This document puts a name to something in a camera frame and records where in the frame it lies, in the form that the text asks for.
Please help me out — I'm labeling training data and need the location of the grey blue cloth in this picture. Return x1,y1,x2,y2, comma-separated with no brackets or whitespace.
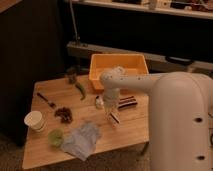
61,122,101,161

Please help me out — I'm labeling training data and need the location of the yellow plastic bin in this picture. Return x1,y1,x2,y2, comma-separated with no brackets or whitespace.
89,54,149,91

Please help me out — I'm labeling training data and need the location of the metal stand pole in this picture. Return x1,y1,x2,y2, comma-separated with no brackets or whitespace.
69,0,80,45

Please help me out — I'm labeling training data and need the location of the metal shelf rail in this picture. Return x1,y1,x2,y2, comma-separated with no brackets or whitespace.
66,41,213,74

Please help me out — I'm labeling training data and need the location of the white paper cup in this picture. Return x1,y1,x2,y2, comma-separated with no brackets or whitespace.
24,111,45,132

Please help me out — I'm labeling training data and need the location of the green chili pepper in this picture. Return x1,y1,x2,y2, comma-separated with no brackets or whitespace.
75,82,86,100

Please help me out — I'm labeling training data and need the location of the green cup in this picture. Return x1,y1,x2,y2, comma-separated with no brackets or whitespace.
48,129,63,147

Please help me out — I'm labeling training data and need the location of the black white dish brush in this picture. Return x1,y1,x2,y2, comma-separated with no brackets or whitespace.
95,96,120,124

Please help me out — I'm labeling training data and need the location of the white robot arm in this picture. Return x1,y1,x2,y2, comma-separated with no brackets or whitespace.
100,67,213,171

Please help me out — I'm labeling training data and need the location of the dark metal spoon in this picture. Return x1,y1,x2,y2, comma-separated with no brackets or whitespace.
37,93,56,108

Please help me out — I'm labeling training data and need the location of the dark glass jar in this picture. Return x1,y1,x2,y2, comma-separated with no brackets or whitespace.
66,67,77,84

